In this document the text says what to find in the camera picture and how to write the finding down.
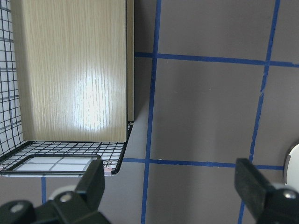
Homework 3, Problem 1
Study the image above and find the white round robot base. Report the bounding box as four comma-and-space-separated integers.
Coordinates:
283, 142, 299, 191

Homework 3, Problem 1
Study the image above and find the black wire mesh basket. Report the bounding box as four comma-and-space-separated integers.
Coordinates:
0, 0, 128, 177

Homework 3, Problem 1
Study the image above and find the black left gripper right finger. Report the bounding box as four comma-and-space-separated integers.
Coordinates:
234, 158, 299, 224

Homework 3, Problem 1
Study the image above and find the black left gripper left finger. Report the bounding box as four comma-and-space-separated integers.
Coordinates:
0, 159, 105, 224

